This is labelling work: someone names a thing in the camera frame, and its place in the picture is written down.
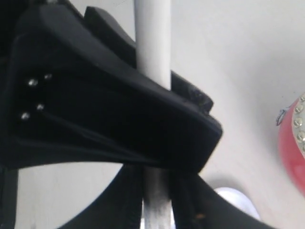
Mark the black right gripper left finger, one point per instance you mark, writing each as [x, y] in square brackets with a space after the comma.
[119, 206]

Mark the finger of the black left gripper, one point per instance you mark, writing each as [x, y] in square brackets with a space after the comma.
[123, 116]
[106, 28]

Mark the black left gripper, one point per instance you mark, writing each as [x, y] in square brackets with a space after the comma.
[39, 83]

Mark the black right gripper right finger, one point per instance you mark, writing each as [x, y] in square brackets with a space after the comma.
[197, 206]

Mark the white wooden drumstick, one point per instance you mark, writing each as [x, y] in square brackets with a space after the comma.
[153, 49]

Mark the small red drum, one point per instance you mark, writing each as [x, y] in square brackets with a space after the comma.
[291, 141]

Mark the white rectangular tray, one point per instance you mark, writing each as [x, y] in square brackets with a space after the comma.
[239, 200]

